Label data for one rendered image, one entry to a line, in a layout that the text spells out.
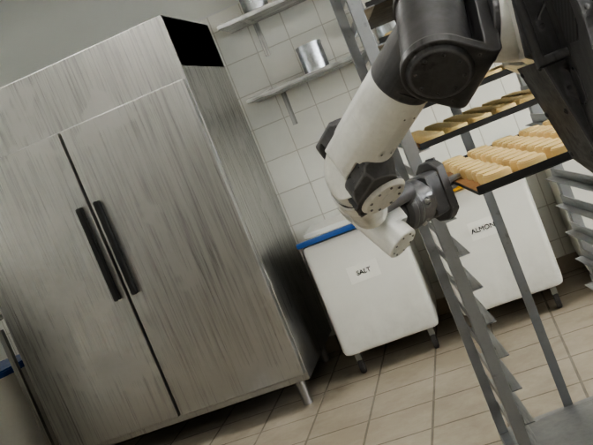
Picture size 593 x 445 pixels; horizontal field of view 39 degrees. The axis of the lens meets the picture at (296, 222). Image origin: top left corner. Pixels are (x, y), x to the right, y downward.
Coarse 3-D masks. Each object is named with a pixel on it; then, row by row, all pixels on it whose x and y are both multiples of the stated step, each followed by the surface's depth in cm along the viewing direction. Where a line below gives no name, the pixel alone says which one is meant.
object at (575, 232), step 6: (570, 222) 266; (576, 228) 260; (582, 228) 253; (588, 228) 248; (570, 234) 261; (576, 234) 257; (582, 234) 254; (588, 234) 250; (582, 240) 248; (588, 240) 245
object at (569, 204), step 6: (564, 198) 261; (570, 198) 254; (564, 204) 262; (570, 204) 256; (576, 204) 249; (582, 204) 242; (588, 204) 237; (570, 210) 249; (576, 210) 246; (582, 210) 243; (588, 210) 239; (588, 216) 233
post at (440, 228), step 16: (352, 0) 198; (352, 16) 198; (368, 32) 199; (368, 48) 199; (416, 160) 202; (432, 224) 204; (448, 240) 204; (448, 256) 204; (464, 272) 204; (464, 288) 205; (464, 304) 205; (480, 320) 206; (480, 336) 206; (496, 368) 207; (496, 384) 207; (512, 400) 208; (512, 416) 208
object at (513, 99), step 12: (504, 96) 255; (516, 96) 227; (528, 96) 205; (480, 108) 241; (492, 108) 217; (504, 108) 204; (444, 120) 257; (456, 120) 234; (468, 120) 213; (420, 132) 239; (432, 132) 215; (444, 132) 218
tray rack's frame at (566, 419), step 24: (336, 0) 258; (360, 72) 260; (576, 216) 263; (432, 240) 265; (504, 240) 266; (432, 264) 266; (528, 288) 268; (456, 312) 267; (528, 312) 269; (480, 360) 269; (552, 360) 270; (480, 384) 270; (576, 408) 268; (504, 432) 271; (552, 432) 258; (576, 432) 252
